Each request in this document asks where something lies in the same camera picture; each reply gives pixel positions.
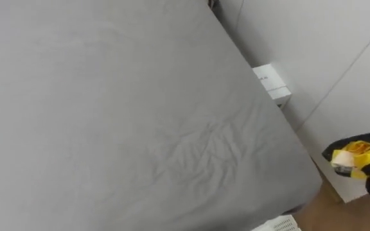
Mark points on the white perforated plastic basket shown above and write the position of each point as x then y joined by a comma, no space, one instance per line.
281,224

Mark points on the white cardboard box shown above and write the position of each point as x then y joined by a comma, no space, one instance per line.
271,84

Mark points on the grey bed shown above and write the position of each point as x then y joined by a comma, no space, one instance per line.
108,122

